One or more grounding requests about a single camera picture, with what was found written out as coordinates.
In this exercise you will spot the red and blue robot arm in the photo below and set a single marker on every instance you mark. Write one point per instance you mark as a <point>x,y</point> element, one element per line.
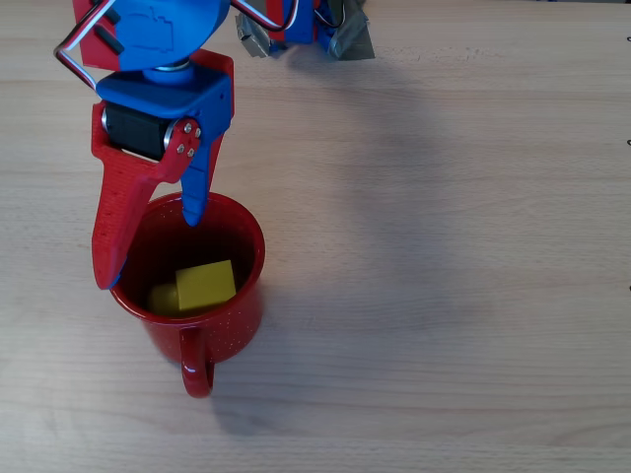
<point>148,29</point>

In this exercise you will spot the grey duct tape piece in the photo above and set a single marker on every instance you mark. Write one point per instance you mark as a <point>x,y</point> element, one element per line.
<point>355,39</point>
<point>254,42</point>

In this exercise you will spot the red speckled mug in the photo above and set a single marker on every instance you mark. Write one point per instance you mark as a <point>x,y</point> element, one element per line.
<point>231,320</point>

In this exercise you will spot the yellow cube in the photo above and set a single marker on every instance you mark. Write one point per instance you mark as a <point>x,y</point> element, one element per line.
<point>204,286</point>

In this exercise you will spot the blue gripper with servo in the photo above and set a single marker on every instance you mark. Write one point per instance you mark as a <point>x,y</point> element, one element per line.
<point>165,97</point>

